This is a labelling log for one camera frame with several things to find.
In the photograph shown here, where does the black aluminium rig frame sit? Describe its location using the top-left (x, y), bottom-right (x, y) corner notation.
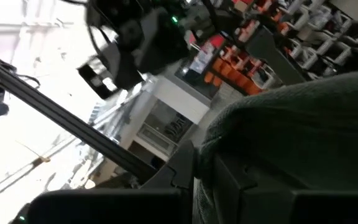
top-left (0, 53), bottom-right (158, 184)

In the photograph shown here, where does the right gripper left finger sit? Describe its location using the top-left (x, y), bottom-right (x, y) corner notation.
top-left (26, 139), bottom-right (196, 224)

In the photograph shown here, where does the storage shelving with bins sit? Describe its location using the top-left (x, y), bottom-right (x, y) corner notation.
top-left (194, 0), bottom-right (358, 96)

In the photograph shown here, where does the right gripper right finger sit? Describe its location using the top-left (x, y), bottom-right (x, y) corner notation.
top-left (213, 154), bottom-right (358, 224)

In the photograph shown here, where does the dark green cap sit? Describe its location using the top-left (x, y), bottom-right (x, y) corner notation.
top-left (193, 70), bottom-right (358, 224)

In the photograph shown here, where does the white cabinet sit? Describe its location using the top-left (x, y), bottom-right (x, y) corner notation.
top-left (119, 76), bottom-right (211, 156)

